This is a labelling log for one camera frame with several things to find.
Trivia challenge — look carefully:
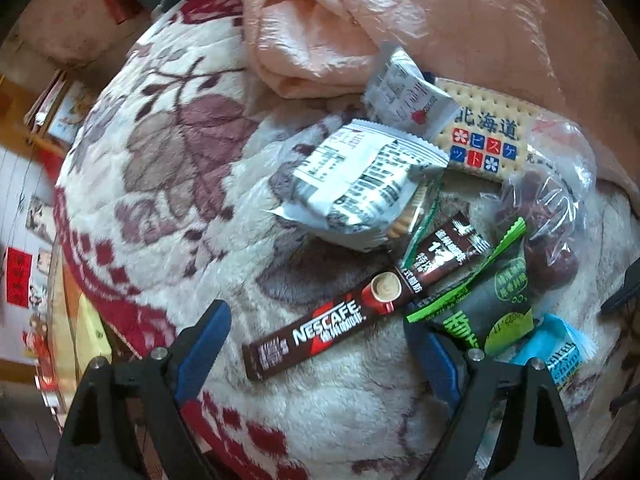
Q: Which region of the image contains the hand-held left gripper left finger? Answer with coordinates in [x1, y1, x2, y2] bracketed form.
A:
[54, 300, 232, 480]

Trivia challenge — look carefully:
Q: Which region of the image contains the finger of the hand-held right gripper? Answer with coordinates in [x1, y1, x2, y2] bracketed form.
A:
[600, 259, 640, 317]
[609, 382, 640, 413]

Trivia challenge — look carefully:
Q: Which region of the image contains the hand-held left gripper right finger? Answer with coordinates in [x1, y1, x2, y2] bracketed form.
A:
[402, 317, 581, 480]

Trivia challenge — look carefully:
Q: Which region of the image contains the green and black packet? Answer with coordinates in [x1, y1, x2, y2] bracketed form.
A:
[405, 217, 536, 358]

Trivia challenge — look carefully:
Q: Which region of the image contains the light blue packet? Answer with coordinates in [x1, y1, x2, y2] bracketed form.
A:
[510, 312, 598, 396]

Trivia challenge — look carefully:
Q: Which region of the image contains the clear bag of dates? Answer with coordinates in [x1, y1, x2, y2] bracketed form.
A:
[492, 115, 598, 298]

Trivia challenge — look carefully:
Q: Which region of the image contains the brown coffee stick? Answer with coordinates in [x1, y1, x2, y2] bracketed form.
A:
[241, 211, 492, 382]

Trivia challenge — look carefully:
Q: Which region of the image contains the white biscuit packet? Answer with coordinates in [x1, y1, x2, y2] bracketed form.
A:
[272, 119, 450, 253]

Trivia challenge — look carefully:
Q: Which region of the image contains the beige cracker packet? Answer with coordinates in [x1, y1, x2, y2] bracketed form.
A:
[430, 77, 536, 183]

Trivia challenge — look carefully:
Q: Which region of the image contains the small white packet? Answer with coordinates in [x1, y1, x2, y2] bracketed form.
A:
[364, 46, 458, 143]

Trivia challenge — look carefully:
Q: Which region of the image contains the floral fleece blanket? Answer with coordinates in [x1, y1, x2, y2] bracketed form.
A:
[52, 0, 640, 480]

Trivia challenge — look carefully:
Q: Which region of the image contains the santa toy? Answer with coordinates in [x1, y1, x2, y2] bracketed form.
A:
[22, 322, 50, 358]

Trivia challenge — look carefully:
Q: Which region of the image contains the standing photo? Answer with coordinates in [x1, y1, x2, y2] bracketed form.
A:
[27, 195, 57, 243]

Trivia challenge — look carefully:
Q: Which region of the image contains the framed picture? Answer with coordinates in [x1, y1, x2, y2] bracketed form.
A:
[47, 80, 97, 143]

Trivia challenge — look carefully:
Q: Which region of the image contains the pink quilt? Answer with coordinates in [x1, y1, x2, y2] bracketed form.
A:
[232, 0, 640, 186]

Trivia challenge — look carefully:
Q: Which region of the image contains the floral fabric cover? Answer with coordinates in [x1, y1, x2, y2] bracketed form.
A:
[10, 0, 138, 73]

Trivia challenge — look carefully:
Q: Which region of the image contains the red wall banner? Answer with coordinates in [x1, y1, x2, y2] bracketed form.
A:
[5, 246, 32, 307]

